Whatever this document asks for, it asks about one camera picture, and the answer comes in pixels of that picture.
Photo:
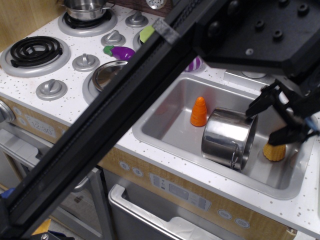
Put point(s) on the silver stove knob left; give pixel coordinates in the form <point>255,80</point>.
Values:
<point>85,63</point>

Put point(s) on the yellow toy corn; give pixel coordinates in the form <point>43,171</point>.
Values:
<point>274,153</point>

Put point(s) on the silver stove knob back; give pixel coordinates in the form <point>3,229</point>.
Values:
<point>136,20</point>

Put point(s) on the silver stove knob middle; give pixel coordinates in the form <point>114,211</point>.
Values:
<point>113,38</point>

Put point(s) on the silver oven knob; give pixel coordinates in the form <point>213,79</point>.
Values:
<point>6,114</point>

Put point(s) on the yellow cloth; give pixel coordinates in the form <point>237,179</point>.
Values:
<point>43,228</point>

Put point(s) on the front left stove burner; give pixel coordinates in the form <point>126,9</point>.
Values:
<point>35,56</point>

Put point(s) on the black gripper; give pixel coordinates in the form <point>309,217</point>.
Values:
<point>291,106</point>

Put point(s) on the purple striped toy onion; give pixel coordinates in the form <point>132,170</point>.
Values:
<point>194,65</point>

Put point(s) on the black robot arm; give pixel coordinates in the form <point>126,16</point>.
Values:
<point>279,38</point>

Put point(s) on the orange toy carrot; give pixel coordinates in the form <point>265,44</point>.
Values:
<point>198,116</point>

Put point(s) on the green toy plate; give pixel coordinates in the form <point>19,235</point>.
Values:
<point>145,34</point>

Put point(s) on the purple toy eggplant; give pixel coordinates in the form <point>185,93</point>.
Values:
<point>121,53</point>

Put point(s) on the front right stove burner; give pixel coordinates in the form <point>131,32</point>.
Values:
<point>89,90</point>

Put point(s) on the silver stove knob front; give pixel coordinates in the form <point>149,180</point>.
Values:
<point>51,90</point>

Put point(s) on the stainless steel pot lid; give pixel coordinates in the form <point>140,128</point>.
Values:
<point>104,74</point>

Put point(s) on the black foreground frame bar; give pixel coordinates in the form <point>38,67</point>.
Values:
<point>167,52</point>

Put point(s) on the stove burner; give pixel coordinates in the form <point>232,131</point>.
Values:
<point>89,90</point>
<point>136,42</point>
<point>35,56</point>
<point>82,29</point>

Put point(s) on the silver dishwasher door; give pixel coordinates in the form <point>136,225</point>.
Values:
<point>133,222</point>

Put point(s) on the silver strainer spoon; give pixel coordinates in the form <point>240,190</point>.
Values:
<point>156,4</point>

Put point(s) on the back left stove burner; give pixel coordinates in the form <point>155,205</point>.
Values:
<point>82,29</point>

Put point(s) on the small steel pot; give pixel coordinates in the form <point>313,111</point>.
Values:
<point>86,10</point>

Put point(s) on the silver toy faucet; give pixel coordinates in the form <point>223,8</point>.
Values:
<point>237,76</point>

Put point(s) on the silver sink basin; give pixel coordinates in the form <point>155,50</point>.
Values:
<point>166,125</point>

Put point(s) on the back right stove burner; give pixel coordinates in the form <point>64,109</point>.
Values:
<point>136,42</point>

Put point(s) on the silver stove knob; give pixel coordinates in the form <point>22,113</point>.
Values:
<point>85,63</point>
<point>113,38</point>
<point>51,90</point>
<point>136,20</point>

